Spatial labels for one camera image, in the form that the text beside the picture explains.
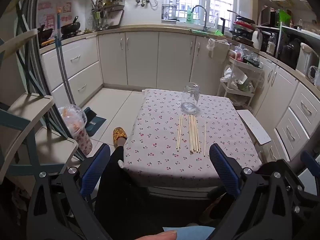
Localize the black wire dish rack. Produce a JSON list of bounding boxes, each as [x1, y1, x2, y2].
[[161, 4, 180, 22]]

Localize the small white stool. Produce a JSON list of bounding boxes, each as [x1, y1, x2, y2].
[[236, 109, 272, 160]]

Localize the black wok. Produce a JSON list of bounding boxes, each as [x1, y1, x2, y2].
[[37, 25, 55, 46], [61, 16, 81, 35]]

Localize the white framed window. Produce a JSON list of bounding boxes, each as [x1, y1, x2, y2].
[[166, 0, 238, 27]]

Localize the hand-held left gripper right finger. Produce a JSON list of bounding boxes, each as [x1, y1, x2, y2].
[[209, 143, 293, 240]]

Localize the hanging kitchen utensils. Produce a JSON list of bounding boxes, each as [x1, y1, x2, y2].
[[87, 10, 110, 30]]

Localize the black electric kettle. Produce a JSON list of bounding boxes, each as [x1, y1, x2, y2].
[[279, 38, 302, 69]]

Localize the bag of green vegetables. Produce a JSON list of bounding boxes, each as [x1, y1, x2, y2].
[[237, 79, 255, 92]]

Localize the person's left leg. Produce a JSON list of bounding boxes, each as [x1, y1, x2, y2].
[[94, 144, 160, 240]]

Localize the blue dustpan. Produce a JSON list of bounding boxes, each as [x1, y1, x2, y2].
[[81, 106, 107, 137]]

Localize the white plastic shopping bags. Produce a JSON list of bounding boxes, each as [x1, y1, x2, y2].
[[220, 66, 247, 90]]

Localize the black bowl in plastic bag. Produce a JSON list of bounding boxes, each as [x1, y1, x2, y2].
[[240, 47, 263, 64]]

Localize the cream two-drawer base cabinet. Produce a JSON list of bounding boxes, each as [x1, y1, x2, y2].
[[40, 35, 104, 108]]

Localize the pink wall stickers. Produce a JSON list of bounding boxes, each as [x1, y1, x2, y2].
[[37, 1, 73, 29]]

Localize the beige and teal shelf rack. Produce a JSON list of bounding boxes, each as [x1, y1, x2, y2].
[[0, 27, 87, 188]]

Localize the blue mop pole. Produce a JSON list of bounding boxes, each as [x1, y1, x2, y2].
[[55, 6, 75, 107]]

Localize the white electric water boiler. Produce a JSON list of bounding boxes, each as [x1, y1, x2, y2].
[[295, 42, 319, 77]]

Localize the cream panelled base cabinets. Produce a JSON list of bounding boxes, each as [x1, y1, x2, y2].
[[250, 55, 320, 163]]

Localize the stack of pots and pans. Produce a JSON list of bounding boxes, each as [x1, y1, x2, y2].
[[227, 9, 257, 47]]

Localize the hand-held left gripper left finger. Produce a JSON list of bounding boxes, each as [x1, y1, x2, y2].
[[26, 144, 113, 240]]

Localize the white thermos jug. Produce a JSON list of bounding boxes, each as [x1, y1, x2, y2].
[[251, 30, 263, 50]]

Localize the yellow patterned slipper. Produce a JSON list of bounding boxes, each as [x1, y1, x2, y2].
[[113, 127, 128, 147]]

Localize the crumpled clear plastic bag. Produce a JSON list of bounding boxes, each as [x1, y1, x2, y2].
[[308, 65, 320, 87]]

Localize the bunch of wooden chopsticks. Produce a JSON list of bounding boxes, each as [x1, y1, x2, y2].
[[176, 114, 207, 157]]

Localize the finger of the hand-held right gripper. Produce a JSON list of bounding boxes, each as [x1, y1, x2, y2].
[[287, 151, 320, 220]]

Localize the clear hanging plastic bag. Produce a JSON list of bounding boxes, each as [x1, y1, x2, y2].
[[206, 38, 230, 53]]

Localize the black microwave oven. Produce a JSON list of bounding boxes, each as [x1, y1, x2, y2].
[[259, 6, 279, 27]]

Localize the beige kitchen countertop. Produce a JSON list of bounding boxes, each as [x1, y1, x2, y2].
[[39, 24, 320, 95]]

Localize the green plastic bag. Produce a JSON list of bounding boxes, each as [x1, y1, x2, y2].
[[276, 9, 292, 28]]

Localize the cream double-door base cabinets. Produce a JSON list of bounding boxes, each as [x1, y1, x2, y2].
[[97, 30, 232, 97]]

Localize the clear plastic bottle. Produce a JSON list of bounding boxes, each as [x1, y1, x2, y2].
[[266, 34, 277, 55]]

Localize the red lidded food container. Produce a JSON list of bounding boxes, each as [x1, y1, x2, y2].
[[228, 50, 241, 62]]

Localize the clear glass jar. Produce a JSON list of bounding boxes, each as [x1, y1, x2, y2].
[[180, 82, 201, 114]]

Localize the metal wall spice rack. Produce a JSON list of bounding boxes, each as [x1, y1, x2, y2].
[[91, 0, 125, 30]]

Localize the white counter shelf rack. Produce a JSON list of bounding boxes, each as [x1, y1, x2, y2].
[[256, 21, 320, 63]]

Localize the curved metal faucet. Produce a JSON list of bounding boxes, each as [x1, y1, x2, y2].
[[191, 5, 212, 32]]

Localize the white tiered trolley cart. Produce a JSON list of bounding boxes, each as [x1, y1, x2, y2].
[[217, 55, 265, 108]]

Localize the pink printed trash bin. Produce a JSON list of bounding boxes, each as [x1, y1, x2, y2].
[[58, 104, 93, 157]]

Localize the person's left hand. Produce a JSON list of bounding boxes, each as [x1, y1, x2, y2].
[[139, 231, 178, 240]]

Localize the black dustpan brush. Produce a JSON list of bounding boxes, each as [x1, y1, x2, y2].
[[86, 110, 98, 125]]

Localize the white cutting board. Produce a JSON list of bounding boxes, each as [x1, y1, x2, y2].
[[110, 9, 125, 27]]

